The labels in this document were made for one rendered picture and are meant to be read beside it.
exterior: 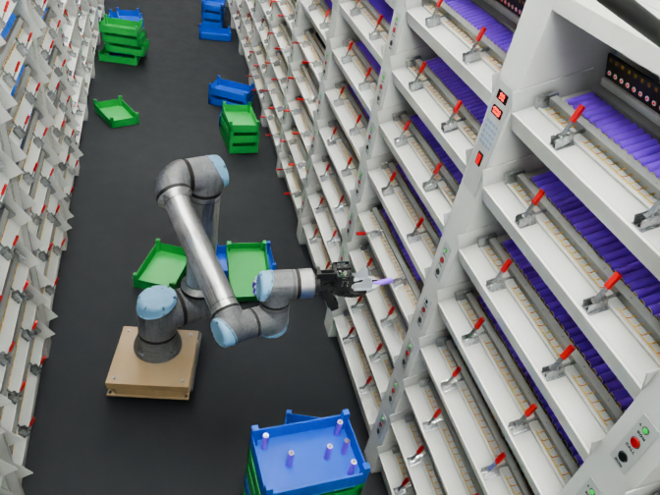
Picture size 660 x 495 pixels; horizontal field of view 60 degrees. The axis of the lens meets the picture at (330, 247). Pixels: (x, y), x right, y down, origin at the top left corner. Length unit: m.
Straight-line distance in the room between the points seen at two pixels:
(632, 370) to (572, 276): 0.23
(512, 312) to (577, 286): 0.23
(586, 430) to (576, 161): 0.52
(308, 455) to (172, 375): 0.79
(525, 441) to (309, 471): 0.64
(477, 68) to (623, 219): 0.63
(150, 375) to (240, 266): 0.82
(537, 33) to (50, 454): 2.06
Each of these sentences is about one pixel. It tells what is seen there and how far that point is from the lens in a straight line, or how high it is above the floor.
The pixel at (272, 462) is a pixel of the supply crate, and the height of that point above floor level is 0.48.
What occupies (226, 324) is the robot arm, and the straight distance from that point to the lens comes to 1.68.
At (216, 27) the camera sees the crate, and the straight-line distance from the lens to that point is 6.25.
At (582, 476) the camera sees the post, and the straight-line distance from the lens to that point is 1.26.
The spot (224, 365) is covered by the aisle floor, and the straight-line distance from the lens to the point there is 2.57.
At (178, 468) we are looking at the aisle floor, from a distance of 2.30.
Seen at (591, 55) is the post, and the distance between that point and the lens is 1.40.
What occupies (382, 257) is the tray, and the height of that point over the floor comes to 0.73.
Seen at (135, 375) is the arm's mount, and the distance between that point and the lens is 2.38.
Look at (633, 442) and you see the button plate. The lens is 1.13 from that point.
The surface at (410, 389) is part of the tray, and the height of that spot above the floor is 0.54.
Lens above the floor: 1.99
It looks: 38 degrees down
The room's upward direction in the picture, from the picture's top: 12 degrees clockwise
